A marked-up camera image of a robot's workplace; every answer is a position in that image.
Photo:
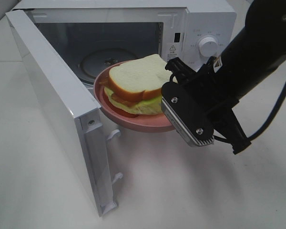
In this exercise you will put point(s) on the upper white power knob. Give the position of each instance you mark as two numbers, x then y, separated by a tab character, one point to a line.
208	46

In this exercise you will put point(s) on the sandwich with lettuce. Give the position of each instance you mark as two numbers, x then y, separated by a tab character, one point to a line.
133	88

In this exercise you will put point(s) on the white microwave door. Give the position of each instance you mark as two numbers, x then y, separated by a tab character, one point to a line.
71	110

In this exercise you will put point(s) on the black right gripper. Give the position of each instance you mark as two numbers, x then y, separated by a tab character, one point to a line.
214	100

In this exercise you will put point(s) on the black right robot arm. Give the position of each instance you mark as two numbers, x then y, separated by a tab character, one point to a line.
254	53

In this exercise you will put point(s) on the warning label sticker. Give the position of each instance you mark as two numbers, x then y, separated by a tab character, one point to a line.
172	50

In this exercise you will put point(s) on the pink round plate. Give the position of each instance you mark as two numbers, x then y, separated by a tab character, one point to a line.
142	123

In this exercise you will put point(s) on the white microwave oven body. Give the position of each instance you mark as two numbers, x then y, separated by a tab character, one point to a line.
76	28

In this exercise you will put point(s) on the glass microwave turntable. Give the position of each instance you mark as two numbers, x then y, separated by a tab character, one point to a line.
97	61

